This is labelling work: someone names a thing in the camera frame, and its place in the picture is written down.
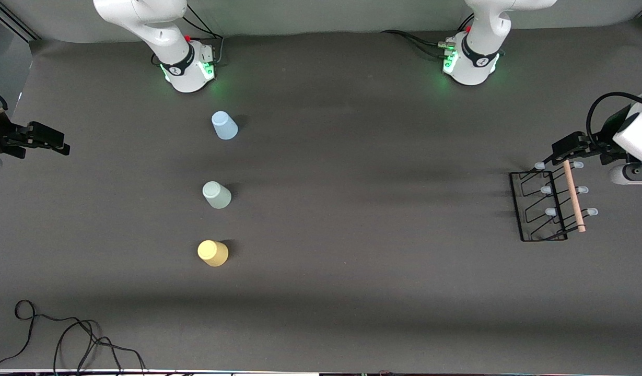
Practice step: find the yellow plastic cup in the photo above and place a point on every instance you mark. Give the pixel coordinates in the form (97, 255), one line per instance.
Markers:
(212, 253)

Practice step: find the light blue plastic cup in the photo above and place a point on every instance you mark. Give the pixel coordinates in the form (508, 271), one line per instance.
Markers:
(224, 127)

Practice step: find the dark grey table mat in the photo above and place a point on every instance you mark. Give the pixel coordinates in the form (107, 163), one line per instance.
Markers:
(378, 287)

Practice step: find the pale green plastic cup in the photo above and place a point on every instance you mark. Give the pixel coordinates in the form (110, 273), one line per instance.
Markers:
(217, 195)

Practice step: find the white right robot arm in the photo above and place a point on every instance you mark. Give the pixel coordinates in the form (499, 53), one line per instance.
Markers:
(159, 36)

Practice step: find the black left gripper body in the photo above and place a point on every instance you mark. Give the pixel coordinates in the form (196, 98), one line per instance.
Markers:
(605, 145)

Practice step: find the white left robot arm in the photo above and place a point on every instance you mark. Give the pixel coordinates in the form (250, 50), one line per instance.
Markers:
(480, 52)

